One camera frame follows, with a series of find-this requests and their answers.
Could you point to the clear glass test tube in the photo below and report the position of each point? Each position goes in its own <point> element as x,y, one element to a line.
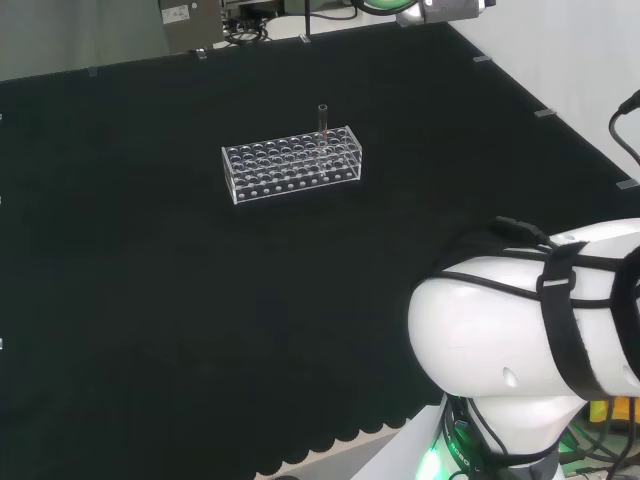
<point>323,125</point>

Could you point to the clear acrylic test tube rack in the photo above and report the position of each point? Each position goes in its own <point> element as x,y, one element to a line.
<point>280,170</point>

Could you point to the black bench cloth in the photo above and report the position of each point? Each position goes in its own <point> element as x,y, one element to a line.
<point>150,280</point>

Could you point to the grey metal cabinet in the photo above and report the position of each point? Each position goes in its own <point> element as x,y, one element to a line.
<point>192,25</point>

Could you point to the yellow stop button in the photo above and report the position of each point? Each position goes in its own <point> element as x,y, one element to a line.
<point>617,415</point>

